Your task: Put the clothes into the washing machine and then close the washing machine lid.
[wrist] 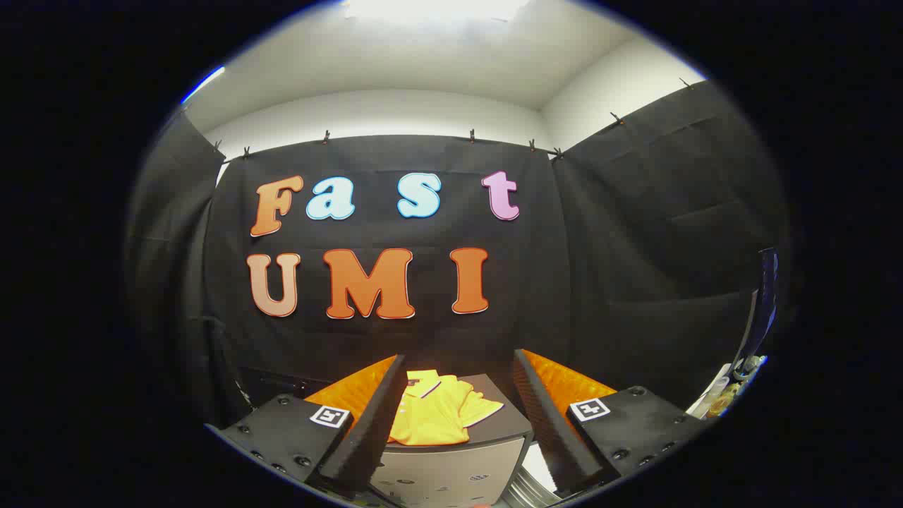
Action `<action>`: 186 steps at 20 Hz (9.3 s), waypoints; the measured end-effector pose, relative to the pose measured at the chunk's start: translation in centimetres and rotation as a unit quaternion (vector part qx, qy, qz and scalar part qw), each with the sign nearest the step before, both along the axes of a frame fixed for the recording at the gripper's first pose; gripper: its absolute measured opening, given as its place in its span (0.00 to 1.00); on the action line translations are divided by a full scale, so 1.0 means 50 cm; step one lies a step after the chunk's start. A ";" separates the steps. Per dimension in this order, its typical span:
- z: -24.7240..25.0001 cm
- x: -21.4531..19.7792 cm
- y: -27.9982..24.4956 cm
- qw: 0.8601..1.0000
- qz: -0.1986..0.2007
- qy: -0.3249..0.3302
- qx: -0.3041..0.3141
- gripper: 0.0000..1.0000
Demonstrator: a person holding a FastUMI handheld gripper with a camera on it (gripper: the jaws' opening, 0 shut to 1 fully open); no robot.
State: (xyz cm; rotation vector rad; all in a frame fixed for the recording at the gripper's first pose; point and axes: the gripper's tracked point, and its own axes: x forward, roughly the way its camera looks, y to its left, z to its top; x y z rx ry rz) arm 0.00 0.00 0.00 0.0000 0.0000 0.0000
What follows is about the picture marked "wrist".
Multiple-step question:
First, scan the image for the amber bottle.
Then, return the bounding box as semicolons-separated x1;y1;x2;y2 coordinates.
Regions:
708;385;739;418

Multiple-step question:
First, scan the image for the silver ribbed metal object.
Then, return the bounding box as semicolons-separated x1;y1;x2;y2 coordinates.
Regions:
504;444;559;508

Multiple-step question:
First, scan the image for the row of black cloth clips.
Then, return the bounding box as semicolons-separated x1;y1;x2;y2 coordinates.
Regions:
212;78;693;159

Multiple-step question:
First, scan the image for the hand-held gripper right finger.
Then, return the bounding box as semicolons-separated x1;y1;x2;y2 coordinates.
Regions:
512;349;713;499

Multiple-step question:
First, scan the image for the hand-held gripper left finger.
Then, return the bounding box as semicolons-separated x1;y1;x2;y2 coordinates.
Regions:
217;354;408;495

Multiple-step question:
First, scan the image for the yellow polo shirt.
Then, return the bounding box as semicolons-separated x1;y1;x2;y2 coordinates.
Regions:
387;369;506;447

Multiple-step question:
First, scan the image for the grey box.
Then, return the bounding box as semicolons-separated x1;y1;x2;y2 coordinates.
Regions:
368;374;535;507

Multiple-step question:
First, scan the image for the black backdrop cloth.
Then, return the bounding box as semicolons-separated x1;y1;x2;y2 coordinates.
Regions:
123;79;791;431

